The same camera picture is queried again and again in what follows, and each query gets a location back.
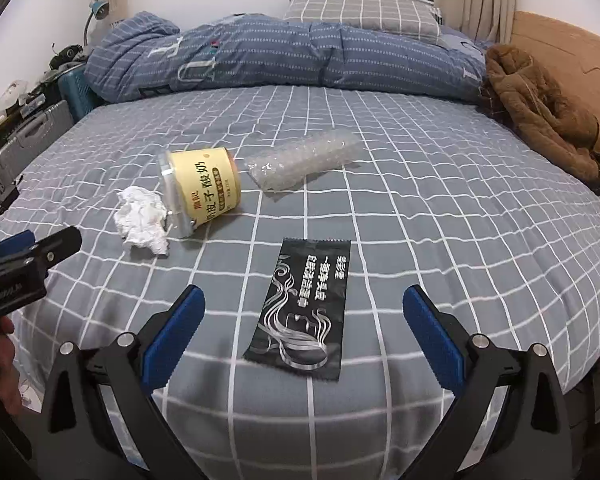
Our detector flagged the grey checked bed sheet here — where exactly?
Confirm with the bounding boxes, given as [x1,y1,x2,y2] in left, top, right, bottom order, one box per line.
[0,82,600,480]

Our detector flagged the black sachet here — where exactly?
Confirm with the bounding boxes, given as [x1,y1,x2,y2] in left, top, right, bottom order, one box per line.
[243,236,352,383]

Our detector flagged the teal suitcase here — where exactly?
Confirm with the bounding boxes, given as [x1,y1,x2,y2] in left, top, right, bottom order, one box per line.
[57,67,103,121]

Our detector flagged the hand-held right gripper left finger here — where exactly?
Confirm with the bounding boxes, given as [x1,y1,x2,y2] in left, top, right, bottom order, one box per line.
[40,284,208,480]

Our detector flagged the brown fleece coat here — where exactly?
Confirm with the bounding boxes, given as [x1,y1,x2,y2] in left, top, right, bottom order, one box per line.
[477,44,600,206]

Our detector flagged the yellow label yogurt cup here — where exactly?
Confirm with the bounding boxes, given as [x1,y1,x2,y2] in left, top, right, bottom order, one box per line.
[157,147,243,238]

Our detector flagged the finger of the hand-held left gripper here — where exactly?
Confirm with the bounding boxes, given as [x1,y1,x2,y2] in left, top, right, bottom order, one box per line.
[0,230,37,262]
[30,226,83,267]

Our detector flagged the white plastic item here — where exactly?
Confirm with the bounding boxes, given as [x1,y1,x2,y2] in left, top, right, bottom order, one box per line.
[0,80,29,121]

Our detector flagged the crumpled white tissue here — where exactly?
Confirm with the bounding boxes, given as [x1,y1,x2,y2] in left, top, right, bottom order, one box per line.
[114,186,171,256]

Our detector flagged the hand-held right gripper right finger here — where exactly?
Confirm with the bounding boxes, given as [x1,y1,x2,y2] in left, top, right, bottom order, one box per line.
[402,284,573,480]

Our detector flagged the black cable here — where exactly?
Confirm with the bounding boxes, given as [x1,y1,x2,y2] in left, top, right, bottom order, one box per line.
[0,175,25,241]

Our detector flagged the grey checked pillow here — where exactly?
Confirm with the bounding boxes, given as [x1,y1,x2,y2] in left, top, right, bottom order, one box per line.
[284,0,443,43]

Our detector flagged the blue desk lamp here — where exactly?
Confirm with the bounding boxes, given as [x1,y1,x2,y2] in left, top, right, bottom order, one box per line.
[82,0,111,47]

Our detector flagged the clear bubble wrap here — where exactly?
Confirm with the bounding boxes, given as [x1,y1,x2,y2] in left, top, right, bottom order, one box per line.
[243,127,361,192]

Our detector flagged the blue-grey patterned duvet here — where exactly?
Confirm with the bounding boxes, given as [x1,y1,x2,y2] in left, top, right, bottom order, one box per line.
[84,11,491,103]

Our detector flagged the person's left hand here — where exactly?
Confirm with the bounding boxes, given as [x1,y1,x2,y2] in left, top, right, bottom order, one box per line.
[0,316,25,417]

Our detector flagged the grey suitcase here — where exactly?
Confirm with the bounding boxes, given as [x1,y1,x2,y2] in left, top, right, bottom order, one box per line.
[0,100,76,193]

